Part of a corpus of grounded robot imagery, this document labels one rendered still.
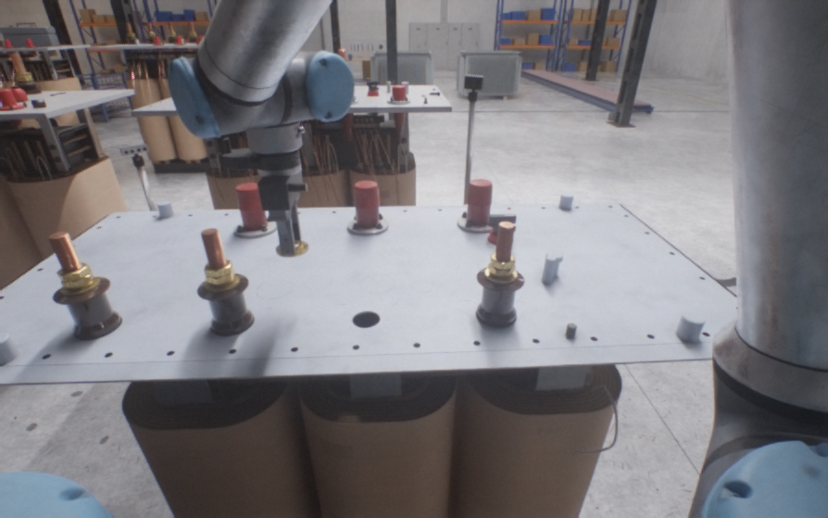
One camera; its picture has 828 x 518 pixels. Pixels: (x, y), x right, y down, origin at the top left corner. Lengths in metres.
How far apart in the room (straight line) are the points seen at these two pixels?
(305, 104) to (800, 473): 0.60
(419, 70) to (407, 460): 12.03
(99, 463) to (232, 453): 1.62
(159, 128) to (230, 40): 6.52
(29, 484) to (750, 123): 0.51
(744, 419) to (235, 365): 0.72
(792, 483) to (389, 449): 0.92
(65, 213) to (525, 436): 2.78
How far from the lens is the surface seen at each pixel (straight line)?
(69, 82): 7.70
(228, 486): 1.32
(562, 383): 1.12
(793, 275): 0.39
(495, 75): 13.09
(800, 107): 0.36
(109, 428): 2.94
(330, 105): 0.63
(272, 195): 0.76
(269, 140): 0.75
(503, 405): 1.13
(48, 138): 3.16
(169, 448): 1.25
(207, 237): 0.83
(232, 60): 0.50
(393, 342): 0.83
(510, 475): 1.30
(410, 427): 1.09
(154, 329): 1.00
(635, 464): 2.56
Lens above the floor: 1.89
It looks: 29 degrees down
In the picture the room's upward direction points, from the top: straight up
